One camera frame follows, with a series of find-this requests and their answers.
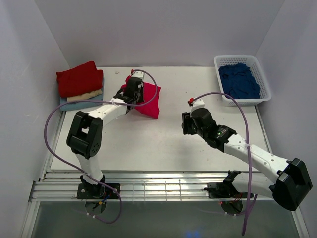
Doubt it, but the pink t shirt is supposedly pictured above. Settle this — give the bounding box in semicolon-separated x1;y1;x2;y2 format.
129;82;161;119

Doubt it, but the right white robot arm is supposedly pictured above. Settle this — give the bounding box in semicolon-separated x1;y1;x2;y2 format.
182;108;313;211

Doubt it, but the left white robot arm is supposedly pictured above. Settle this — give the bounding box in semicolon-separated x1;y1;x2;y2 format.
66;76;144;198

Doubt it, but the folded beige shirt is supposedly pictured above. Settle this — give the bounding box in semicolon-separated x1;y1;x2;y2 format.
67;89;103;102

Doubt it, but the folded dark red shirt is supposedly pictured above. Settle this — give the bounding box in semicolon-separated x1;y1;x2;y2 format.
56;61;103;98

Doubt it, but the folded light blue shirt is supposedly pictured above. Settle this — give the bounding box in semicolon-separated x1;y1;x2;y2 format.
60;95;103;112

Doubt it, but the dark blue t shirt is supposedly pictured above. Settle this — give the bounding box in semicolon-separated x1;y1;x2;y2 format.
218;63;260;100

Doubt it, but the white plastic basket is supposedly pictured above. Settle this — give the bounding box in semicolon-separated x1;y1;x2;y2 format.
214;55;271;106

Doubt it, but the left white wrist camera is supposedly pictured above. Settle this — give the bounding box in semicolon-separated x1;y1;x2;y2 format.
131;69;144;80

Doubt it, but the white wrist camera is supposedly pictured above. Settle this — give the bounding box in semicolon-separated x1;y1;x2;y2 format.
131;69;144;80
188;98;205;113

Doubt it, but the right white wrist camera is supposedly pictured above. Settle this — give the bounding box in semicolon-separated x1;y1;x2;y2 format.
188;98;205;113

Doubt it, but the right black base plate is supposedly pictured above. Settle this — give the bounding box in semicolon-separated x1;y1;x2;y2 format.
204;182;247;198

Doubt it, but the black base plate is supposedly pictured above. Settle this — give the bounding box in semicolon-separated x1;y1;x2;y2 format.
76;183;120;199
204;182;247;198

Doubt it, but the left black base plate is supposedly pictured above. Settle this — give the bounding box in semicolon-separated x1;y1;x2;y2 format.
76;183;120;199

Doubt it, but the aluminium rail frame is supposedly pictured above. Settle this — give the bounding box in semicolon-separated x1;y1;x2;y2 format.
31;107;270;201

